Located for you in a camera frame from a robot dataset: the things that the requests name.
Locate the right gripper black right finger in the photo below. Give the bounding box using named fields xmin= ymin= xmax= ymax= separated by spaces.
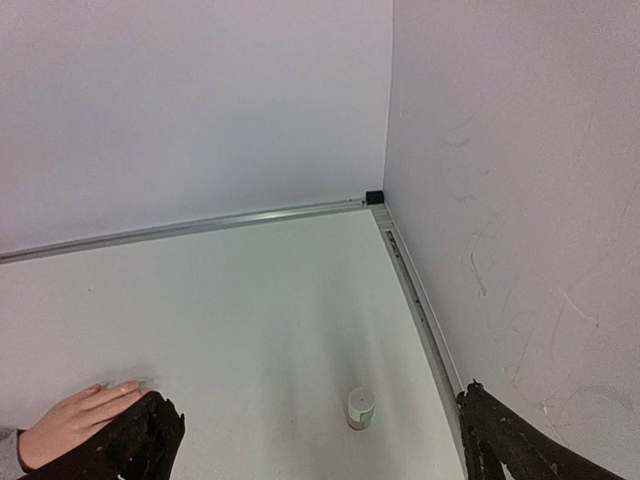
xmin=456 ymin=381 xmax=618 ymax=480

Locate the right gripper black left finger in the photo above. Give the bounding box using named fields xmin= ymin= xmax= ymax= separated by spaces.
xmin=23 ymin=391 xmax=185 ymax=480

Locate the mannequin hand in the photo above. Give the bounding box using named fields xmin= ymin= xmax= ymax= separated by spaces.
xmin=18 ymin=381 xmax=149 ymax=470

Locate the grey hoodie sweatshirt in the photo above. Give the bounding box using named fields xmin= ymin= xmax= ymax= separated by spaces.
xmin=0 ymin=426 xmax=25 ymax=480

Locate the aluminium table frame rail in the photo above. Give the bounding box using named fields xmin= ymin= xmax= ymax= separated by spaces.
xmin=1 ymin=198 xmax=464 ymax=393

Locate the black corner bracket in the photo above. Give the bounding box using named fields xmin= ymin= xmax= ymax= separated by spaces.
xmin=365 ymin=190 xmax=385 ymax=206

